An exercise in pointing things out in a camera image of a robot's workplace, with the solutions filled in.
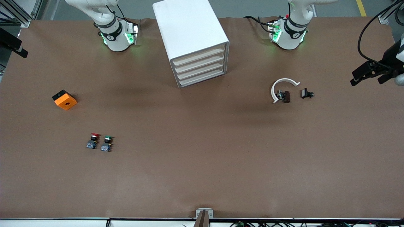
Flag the dark brown small component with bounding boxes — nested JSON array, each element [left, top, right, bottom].
[[276, 90, 291, 103]]

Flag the red push button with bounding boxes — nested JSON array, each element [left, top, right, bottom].
[[86, 133, 101, 149]]

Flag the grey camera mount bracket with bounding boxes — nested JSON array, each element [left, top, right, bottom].
[[194, 208, 214, 227]]

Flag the brown table mat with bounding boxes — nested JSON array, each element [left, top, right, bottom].
[[0, 16, 404, 219]]

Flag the orange box with hole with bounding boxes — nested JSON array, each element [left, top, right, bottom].
[[52, 90, 78, 111]]

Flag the white drawer cabinet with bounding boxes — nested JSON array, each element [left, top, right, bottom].
[[152, 0, 230, 89]]

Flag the green push button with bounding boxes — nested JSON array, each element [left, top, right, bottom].
[[101, 135, 115, 152]]

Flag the yellow floor tape strip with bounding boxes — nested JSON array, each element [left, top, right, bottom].
[[356, 0, 367, 17]]

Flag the white curved plastic piece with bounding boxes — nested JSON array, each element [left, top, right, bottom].
[[271, 78, 300, 104]]

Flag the aluminium frame post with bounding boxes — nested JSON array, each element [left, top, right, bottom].
[[0, 0, 43, 29], [378, 0, 404, 25]]

